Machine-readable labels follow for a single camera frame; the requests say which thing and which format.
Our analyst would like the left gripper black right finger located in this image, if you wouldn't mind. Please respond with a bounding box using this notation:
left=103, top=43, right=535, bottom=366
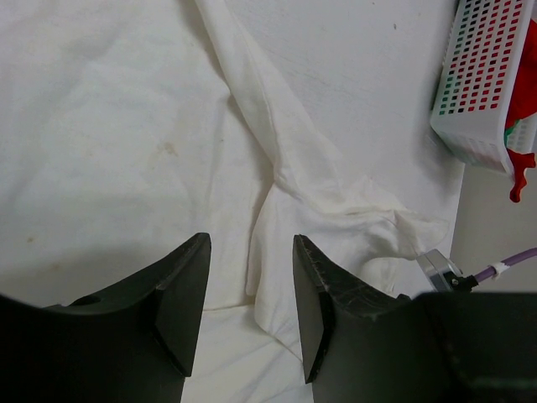
left=293, top=235, right=536, bottom=402

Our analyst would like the green t shirt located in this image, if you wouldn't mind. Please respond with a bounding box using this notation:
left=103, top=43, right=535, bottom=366
left=503, top=119, right=519, bottom=146

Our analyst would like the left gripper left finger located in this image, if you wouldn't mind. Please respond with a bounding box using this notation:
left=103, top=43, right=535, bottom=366
left=1, top=233, right=211, bottom=402

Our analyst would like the red t shirt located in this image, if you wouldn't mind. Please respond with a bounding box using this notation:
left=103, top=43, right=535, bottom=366
left=505, top=20, right=536, bottom=203

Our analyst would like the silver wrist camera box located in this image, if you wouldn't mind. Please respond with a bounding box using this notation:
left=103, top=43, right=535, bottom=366
left=416, top=249, right=462, bottom=292

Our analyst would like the white plastic basket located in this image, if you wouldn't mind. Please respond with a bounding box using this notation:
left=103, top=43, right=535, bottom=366
left=430, top=0, right=536, bottom=176

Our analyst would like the white t shirt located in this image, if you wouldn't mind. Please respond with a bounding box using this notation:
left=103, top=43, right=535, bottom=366
left=1, top=1, right=447, bottom=402

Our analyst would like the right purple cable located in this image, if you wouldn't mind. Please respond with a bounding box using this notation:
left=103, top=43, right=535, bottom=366
left=472, top=247, right=537, bottom=286

